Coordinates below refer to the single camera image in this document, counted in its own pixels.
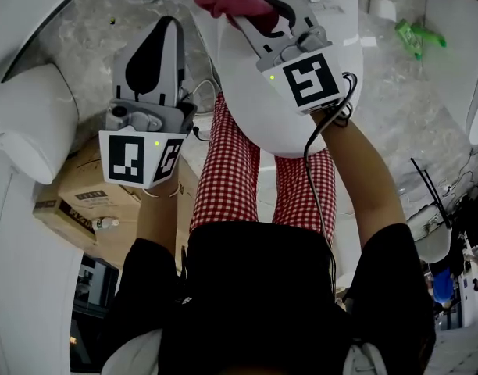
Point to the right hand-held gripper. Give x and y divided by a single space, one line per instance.
278 72

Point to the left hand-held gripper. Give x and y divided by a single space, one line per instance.
139 119

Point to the white ceramic toilet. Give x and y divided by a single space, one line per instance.
239 92

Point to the person's right forearm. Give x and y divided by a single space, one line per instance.
360 178

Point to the person's left forearm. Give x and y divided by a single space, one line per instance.
157 217

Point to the white display toilet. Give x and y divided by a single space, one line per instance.
28 123

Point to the small white block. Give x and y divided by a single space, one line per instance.
382 9

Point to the person's red checked trousers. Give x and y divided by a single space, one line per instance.
227 170

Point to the green spray bottle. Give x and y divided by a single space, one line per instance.
411 37

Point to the brown cardboard box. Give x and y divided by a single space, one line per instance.
118 205

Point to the white curved ceramic fixture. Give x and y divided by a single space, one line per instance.
12 22

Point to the small clear plastic bottle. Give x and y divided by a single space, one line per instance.
104 223

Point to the white ceramic panel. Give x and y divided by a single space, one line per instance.
457 45

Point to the person's black shirt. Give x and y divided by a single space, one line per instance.
262 295

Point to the small white ceramic basin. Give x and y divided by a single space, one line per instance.
430 233

